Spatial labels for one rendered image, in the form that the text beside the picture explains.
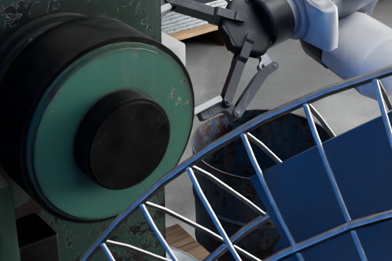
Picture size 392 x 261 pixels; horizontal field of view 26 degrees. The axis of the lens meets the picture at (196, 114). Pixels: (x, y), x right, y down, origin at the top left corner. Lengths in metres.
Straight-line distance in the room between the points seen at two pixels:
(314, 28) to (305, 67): 3.00
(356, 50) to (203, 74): 2.87
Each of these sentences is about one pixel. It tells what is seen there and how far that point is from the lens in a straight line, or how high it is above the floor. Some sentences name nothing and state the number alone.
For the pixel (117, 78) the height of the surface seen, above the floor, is 1.39.
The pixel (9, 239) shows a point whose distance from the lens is 0.78.
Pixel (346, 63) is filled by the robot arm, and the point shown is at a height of 1.22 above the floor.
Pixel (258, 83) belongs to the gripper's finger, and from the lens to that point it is 1.11.
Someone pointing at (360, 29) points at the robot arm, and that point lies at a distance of 1.21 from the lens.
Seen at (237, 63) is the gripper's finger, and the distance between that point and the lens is 1.11.
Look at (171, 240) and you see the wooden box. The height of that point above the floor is 0.35.
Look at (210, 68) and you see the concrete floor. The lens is 4.09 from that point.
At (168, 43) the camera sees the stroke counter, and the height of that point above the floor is 1.34.
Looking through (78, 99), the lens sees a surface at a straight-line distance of 0.74.
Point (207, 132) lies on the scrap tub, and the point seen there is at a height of 0.44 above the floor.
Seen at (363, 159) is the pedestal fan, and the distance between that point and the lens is 0.36.
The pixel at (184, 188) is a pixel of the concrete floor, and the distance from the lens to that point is 3.16.
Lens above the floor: 1.71
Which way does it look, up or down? 28 degrees down
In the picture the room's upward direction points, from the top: straight up
